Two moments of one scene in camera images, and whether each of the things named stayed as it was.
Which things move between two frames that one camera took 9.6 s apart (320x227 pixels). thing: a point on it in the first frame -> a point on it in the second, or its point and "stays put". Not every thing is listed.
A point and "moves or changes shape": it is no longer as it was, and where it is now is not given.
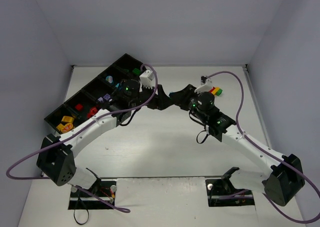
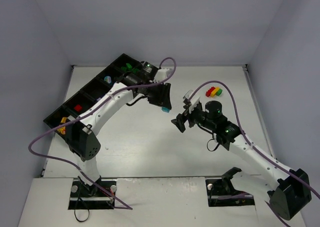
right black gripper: [184, 98] -> [189, 118]
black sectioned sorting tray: [94, 96] stays put
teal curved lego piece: [171, 94] moves or changes shape
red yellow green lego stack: [216, 91] stays put
